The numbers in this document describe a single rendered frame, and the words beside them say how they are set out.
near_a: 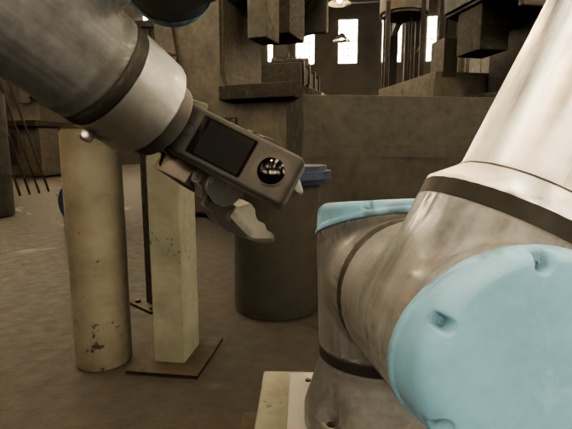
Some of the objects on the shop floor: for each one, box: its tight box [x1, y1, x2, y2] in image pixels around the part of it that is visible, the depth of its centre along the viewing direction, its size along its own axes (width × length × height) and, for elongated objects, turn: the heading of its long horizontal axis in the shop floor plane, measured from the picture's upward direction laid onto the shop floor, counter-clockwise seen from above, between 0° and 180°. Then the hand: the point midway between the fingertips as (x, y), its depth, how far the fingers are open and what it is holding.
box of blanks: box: [287, 94, 495, 207], centre depth 261 cm, size 103×83×77 cm
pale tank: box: [380, 0, 429, 89], centre depth 844 cm, size 92×92×450 cm
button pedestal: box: [126, 99, 223, 380], centre depth 96 cm, size 16×24×62 cm
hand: (286, 214), depth 51 cm, fingers open, 6 cm apart
